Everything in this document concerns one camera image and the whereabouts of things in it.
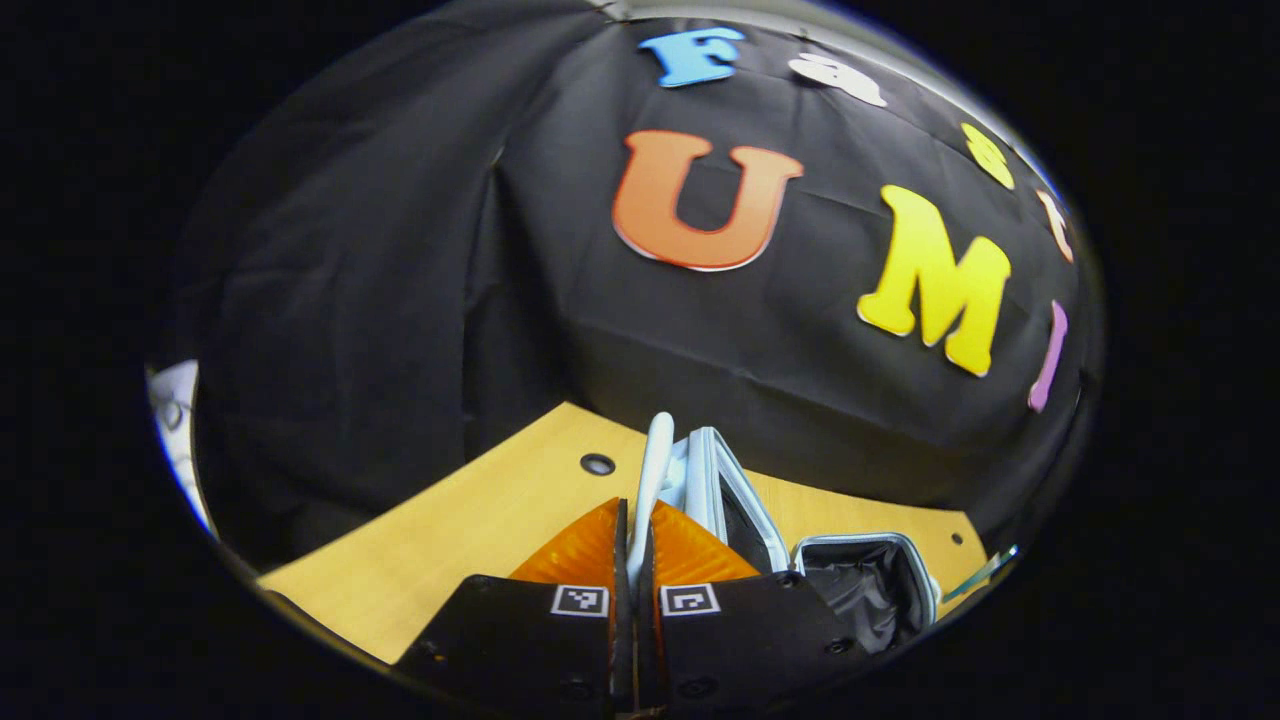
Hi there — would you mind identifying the small pale blue suitcase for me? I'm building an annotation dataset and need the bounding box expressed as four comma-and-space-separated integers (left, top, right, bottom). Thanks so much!
625, 412, 943, 656

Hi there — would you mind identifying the black backdrop cloth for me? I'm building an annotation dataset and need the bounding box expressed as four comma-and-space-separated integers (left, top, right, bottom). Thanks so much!
165, 0, 1106, 571

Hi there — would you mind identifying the white panel with dark lines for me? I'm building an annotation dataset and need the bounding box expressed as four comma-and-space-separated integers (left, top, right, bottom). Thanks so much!
148, 360, 217, 536

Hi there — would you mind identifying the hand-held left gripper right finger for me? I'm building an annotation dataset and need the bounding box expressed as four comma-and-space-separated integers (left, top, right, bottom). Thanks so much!
636, 498, 873, 715

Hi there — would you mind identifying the blue skin care bottle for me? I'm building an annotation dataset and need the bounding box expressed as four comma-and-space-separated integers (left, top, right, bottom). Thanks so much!
940, 545, 1021, 604

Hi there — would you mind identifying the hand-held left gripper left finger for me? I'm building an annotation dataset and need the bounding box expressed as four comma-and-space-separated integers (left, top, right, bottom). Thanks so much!
393, 497, 637, 716

